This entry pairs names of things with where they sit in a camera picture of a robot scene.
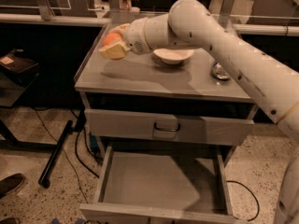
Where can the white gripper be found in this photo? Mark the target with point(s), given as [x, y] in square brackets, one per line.
[135, 36]

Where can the orange fruit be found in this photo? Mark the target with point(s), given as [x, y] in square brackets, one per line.
[111, 38]

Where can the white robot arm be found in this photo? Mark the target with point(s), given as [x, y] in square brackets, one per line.
[272, 85]

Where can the grey drawer cabinet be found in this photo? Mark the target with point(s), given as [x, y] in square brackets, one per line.
[143, 83]

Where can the open middle drawer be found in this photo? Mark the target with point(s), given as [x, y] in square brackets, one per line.
[172, 185]

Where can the white paper bowl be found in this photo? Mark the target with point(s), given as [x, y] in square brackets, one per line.
[174, 56]

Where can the black box with label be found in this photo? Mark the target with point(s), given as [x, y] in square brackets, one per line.
[17, 68]

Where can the blue soda can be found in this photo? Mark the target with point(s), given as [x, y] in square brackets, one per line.
[219, 73]

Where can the black metal stand leg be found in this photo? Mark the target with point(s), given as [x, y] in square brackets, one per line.
[44, 179]

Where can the dark shoe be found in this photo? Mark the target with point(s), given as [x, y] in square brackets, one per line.
[10, 184]

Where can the upper drawer with handle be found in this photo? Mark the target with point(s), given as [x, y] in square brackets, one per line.
[139, 125]

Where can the black drawer handle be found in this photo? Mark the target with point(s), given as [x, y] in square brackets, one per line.
[163, 129]

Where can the white horizontal rail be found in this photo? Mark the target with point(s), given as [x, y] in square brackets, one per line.
[57, 20]

